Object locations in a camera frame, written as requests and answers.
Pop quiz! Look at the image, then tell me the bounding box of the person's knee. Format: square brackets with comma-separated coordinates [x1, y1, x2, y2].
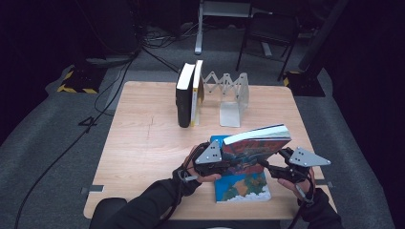
[89, 197, 128, 229]

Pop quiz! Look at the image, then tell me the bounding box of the left hand-held gripper cable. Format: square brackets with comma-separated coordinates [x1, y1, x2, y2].
[159, 144, 208, 229]

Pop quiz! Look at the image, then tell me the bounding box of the white metal stand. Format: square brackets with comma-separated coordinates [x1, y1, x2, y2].
[194, 0, 275, 55]

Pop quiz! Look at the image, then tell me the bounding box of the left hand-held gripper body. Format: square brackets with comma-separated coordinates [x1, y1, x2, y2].
[190, 140, 230, 177]

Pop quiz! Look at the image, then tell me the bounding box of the right hand-held gripper cable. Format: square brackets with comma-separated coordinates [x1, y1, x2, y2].
[288, 171, 317, 229]

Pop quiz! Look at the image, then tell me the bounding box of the person's left hand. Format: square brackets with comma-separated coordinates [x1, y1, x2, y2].
[185, 145, 222, 184]

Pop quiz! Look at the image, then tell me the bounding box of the white expandable metal bookend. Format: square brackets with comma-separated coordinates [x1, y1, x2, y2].
[192, 71, 250, 128]

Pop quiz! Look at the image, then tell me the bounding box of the hand-held gripper cable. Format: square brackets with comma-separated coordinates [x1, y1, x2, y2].
[288, 171, 317, 229]
[159, 144, 208, 229]

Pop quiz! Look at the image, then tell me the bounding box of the black yellow striped base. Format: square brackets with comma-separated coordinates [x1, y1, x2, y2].
[282, 70, 327, 98]
[56, 65, 108, 94]

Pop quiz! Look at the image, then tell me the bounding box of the person's right hand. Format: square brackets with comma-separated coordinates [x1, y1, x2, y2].
[277, 168, 317, 200]

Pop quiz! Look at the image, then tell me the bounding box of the black equipment cabinet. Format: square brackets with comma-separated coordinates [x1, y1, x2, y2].
[75, 0, 142, 60]

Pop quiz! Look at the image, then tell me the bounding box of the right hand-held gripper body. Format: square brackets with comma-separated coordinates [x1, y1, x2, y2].
[270, 146, 331, 184]

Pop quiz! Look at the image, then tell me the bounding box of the tangle of floor cables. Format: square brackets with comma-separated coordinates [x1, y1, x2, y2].
[139, 20, 199, 50]

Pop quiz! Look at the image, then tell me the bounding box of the blue book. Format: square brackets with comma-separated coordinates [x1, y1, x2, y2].
[209, 135, 272, 204]

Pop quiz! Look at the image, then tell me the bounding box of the black book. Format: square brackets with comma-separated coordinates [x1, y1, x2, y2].
[175, 62, 197, 129]

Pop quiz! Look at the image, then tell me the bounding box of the dark slanted stand pole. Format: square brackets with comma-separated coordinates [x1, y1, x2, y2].
[297, 0, 350, 72]

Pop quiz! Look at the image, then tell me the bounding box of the yellow book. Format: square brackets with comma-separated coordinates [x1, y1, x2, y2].
[189, 59, 205, 128]

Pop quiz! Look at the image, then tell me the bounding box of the black folding chair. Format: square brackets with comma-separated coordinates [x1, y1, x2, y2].
[235, 11, 301, 82]

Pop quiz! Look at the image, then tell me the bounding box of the long black floor cable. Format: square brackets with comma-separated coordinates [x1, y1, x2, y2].
[12, 47, 142, 229]

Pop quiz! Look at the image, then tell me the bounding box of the red illustrated book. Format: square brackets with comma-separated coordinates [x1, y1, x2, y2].
[221, 123, 292, 177]

